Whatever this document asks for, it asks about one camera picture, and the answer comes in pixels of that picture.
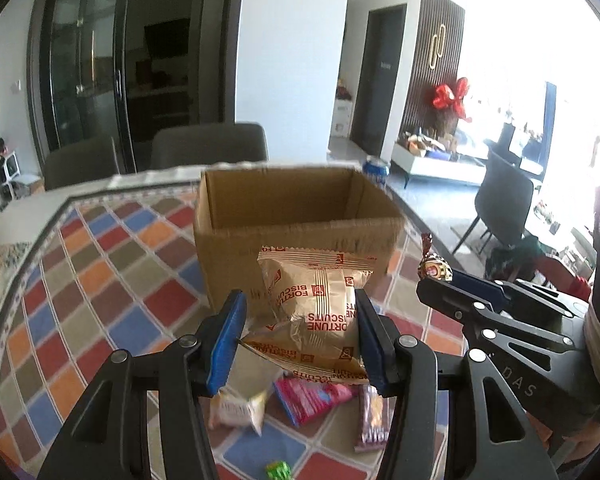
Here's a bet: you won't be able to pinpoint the colourful checkered tablecloth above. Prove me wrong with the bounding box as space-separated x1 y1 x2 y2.
0 180 481 480

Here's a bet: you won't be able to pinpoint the grey dining chair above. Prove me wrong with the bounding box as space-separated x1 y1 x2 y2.
43 135 121 191
150 122 269 171

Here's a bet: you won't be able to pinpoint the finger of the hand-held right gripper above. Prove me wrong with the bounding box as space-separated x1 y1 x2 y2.
451 269 592 327
416 276 581 357

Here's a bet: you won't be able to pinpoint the dark side chair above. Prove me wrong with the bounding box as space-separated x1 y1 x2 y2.
452 146 537 257

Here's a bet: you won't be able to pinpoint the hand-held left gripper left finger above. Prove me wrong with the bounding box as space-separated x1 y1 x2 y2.
37 290 248 480

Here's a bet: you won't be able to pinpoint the cardboard box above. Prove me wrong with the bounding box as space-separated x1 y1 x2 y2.
193 164 407 317

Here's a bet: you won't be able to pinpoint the white low cabinet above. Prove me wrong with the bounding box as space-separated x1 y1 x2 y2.
391 139 489 189

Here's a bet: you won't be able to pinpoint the beige biscuit packet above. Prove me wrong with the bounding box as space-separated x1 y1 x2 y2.
240 322 376 386
257 246 377 361

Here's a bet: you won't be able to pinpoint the red flower bouquet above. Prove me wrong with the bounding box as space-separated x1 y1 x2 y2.
432 77 474 124

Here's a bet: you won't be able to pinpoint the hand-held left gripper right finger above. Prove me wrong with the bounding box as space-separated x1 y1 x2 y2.
355 289 556 480

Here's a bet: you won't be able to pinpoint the white shelf unit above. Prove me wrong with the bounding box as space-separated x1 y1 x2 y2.
0 149 22 198

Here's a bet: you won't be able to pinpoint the blue drink can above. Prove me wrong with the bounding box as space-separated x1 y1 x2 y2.
362 156 391 191

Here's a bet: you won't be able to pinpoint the dark slatted wall panel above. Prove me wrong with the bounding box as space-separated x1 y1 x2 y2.
399 0 467 137

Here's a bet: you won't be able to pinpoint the purple wafer bar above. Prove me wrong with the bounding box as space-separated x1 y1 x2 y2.
354 384 392 454

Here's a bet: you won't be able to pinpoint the pink snack packet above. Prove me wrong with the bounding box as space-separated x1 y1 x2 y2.
272 376 359 427

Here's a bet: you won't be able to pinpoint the black glass sliding doors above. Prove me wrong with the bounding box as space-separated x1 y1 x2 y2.
26 0 247 173

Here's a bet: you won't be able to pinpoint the black door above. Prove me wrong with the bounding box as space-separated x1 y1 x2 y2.
349 3 409 159

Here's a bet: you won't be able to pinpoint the gold candy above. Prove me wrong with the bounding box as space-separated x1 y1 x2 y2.
417 232 454 282

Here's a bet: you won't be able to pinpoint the small white snack packet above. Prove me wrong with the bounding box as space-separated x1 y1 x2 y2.
209 386 269 436

